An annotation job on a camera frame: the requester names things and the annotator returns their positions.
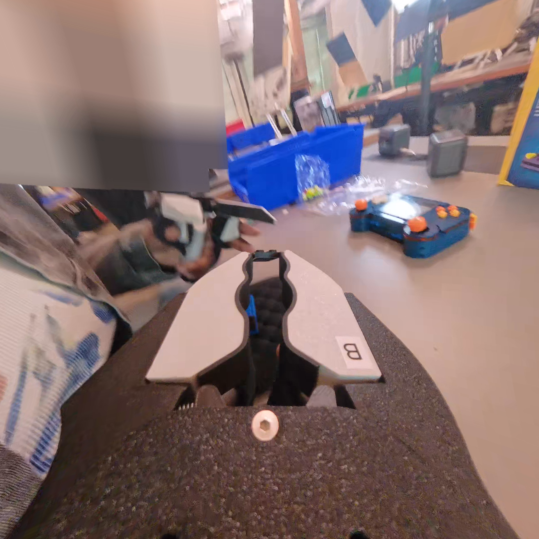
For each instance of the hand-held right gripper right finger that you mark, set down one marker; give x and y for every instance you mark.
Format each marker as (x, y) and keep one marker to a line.
(324, 316)

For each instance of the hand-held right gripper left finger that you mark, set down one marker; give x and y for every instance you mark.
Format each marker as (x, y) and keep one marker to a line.
(202, 324)

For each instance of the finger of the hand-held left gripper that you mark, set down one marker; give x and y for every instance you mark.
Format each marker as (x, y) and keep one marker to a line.
(244, 211)

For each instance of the blue studded building plate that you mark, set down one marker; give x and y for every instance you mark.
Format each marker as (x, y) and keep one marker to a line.
(252, 316)

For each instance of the person's left forearm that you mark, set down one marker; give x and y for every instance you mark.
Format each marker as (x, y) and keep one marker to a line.
(126, 257)

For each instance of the person's left hand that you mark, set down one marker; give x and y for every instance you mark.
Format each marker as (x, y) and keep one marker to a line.
(246, 233)

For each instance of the blue plastic bin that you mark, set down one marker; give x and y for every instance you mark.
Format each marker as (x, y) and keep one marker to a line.
(248, 137)
(273, 177)

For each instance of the black foam pad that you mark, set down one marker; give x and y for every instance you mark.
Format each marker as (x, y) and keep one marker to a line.
(271, 311)

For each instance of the dark printed box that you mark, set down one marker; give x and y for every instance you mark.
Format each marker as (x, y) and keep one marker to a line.
(316, 111)

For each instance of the blue toy game console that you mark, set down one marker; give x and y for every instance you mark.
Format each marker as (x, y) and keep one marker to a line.
(417, 229)

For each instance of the empty clear plastic bag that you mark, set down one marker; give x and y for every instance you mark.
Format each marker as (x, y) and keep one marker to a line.
(370, 189)

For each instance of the person's printed shirt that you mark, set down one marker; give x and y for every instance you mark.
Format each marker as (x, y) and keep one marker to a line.
(42, 337)

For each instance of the grey cube device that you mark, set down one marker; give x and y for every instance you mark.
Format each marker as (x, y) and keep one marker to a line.
(394, 141)
(447, 153)

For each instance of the black light stand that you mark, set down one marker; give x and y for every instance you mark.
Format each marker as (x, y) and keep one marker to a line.
(430, 67)

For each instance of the long wooden workbench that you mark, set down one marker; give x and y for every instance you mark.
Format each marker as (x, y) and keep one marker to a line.
(442, 82)

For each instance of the blue and yellow toy box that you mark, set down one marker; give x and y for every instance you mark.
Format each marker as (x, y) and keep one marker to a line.
(524, 105)

